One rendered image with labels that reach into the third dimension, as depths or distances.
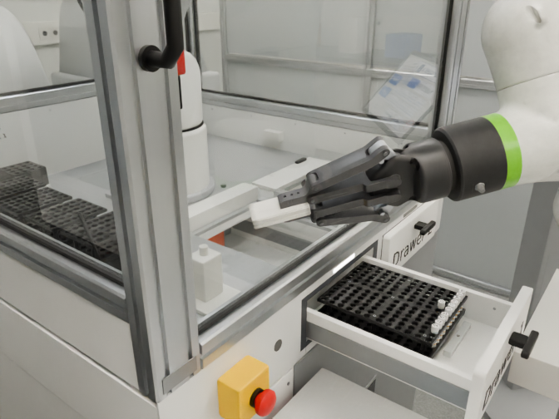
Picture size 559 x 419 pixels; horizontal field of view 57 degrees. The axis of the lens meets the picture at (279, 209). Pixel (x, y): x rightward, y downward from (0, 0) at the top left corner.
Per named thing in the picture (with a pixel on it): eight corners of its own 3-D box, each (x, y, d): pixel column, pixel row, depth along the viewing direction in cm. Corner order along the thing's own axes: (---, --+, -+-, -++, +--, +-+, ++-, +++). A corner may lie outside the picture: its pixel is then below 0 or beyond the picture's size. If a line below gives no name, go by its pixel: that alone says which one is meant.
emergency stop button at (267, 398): (279, 407, 77) (279, 386, 75) (262, 424, 74) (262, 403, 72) (263, 398, 78) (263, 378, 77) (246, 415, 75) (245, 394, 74)
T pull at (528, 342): (538, 337, 85) (540, 330, 85) (527, 362, 80) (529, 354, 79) (515, 329, 87) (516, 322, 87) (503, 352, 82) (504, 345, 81)
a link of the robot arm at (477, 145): (517, 154, 55) (503, 210, 62) (467, 94, 63) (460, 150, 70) (463, 168, 55) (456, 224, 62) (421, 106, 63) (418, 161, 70)
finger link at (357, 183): (401, 186, 60) (402, 178, 59) (309, 209, 60) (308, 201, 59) (389, 165, 63) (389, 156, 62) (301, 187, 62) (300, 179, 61)
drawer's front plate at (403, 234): (434, 235, 138) (439, 197, 133) (386, 281, 116) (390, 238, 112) (427, 234, 139) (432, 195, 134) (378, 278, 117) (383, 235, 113)
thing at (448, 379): (512, 330, 97) (517, 303, 95) (467, 413, 79) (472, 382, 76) (331, 267, 119) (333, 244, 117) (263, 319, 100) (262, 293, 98)
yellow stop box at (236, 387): (274, 402, 80) (273, 366, 77) (243, 432, 74) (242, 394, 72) (248, 388, 82) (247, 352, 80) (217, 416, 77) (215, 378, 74)
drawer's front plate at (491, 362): (522, 336, 98) (533, 287, 94) (473, 433, 77) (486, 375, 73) (512, 332, 99) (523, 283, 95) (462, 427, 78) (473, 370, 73)
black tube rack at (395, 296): (462, 323, 99) (467, 295, 96) (427, 375, 86) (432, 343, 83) (360, 287, 111) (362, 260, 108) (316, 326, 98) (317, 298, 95)
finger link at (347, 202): (389, 170, 63) (389, 178, 65) (303, 195, 63) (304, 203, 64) (401, 191, 61) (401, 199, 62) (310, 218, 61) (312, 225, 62)
